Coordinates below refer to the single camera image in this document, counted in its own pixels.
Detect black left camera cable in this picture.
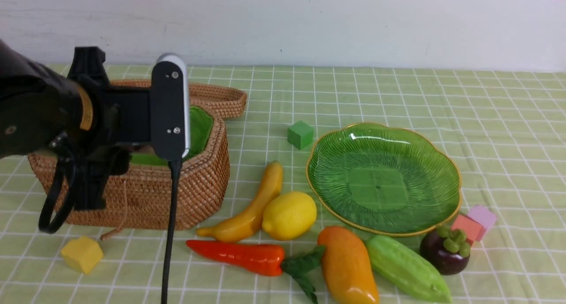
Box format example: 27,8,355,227
38,136,183,304

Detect yellow toy lemon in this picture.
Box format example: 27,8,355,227
261,191,317,241

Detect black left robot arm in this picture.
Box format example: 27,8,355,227
0,42,150,212

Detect green glass leaf plate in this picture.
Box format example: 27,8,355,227
306,122,463,237

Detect woven rattan basket lid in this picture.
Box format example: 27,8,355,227
91,80,247,129

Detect green foam cube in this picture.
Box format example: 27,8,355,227
287,120,314,150

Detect pink foam cube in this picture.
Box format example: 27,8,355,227
466,205,497,242

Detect yellow foam block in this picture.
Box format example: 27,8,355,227
60,237,103,274

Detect yellow toy banana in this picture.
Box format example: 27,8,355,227
195,161,283,243

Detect purple toy mangosteen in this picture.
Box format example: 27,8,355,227
419,226,471,276

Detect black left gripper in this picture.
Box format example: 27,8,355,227
67,46,150,211

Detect green toy bitter gourd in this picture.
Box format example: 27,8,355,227
364,235,452,304

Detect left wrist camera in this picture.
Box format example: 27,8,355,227
149,52,191,162

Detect red foam cube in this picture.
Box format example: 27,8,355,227
451,214,484,246

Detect red toy chili pepper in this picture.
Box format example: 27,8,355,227
186,239,326,304

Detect orange toy mango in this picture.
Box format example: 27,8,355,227
317,226,379,304

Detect woven rattan basket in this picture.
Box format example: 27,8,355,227
27,79,231,231

